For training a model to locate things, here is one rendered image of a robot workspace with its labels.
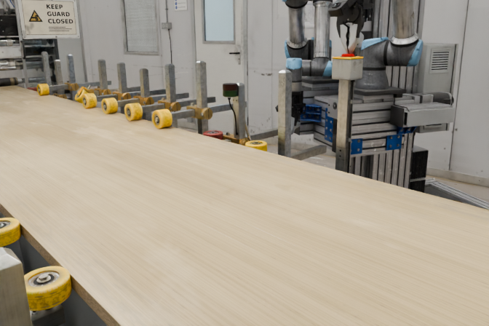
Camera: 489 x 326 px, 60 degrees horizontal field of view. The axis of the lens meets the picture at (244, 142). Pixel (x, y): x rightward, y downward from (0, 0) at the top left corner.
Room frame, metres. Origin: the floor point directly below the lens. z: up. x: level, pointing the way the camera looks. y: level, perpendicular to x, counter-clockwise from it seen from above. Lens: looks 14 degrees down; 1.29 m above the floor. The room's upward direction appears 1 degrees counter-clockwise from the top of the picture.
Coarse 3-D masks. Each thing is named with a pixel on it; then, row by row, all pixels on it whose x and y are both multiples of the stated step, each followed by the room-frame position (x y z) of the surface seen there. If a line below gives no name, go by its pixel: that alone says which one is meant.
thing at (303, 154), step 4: (308, 148) 1.71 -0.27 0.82; (312, 148) 1.71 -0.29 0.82; (316, 148) 1.71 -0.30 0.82; (320, 148) 1.73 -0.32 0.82; (324, 148) 1.75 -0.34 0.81; (296, 152) 1.66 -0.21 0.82; (300, 152) 1.66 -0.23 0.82; (304, 152) 1.66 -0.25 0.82; (308, 152) 1.67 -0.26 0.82; (312, 152) 1.69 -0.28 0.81; (316, 152) 1.71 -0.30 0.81; (320, 152) 1.73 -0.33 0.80; (324, 152) 1.75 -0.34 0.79; (292, 156) 1.60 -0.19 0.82; (296, 156) 1.62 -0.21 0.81; (300, 156) 1.64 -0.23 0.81; (304, 156) 1.66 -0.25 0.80; (308, 156) 1.67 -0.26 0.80; (300, 160) 1.64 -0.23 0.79
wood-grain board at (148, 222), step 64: (0, 128) 1.82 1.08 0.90; (64, 128) 1.81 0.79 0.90; (128, 128) 1.79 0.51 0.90; (0, 192) 1.03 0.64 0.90; (64, 192) 1.02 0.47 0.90; (128, 192) 1.02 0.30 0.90; (192, 192) 1.01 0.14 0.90; (256, 192) 1.01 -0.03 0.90; (320, 192) 1.00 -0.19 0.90; (384, 192) 1.00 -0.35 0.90; (64, 256) 0.70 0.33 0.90; (128, 256) 0.69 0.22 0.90; (192, 256) 0.69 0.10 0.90; (256, 256) 0.69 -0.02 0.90; (320, 256) 0.69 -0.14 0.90; (384, 256) 0.68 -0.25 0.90; (448, 256) 0.68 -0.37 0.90; (128, 320) 0.52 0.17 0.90; (192, 320) 0.51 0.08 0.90; (256, 320) 0.51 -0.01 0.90; (320, 320) 0.51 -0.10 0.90; (384, 320) 0.51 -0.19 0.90; (448, 320) 0.51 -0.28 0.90
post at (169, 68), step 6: (168, 66) 2.06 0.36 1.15; (174, 66) 2.08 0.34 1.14; (168, 72) 2.06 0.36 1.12; (174, 72) 2.08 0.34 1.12; (168, 78) 2.06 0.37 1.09; (174, 78) 2.08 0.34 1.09; (168, 84) 2.06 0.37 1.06; (174, 84) 2.07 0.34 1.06; (168, 90) 2.07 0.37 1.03; (174, 90) 2.07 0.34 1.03; (168, 96) 2.07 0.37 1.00; (174, 96) 2.07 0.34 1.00; (174, 120) 2.07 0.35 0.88; (174, 126) 2.07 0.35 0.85
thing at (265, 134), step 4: (276, 128) 1.93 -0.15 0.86; (256, 132) 1.85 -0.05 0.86; (260, 132) 1.85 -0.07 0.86; (264, 132) 1.85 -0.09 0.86; (268, 132) 1.87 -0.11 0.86; (272, 132) 1.89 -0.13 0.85; (276, 132) 1.91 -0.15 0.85; (252, 136) 1.80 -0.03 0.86; (256, 136) 1.82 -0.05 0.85; (260, 136) 1.83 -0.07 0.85; (264, 136) 1.85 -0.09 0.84; (268, 136) 1.87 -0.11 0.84; (272, 136) 1.89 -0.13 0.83; (228, 140) 1.71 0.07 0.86
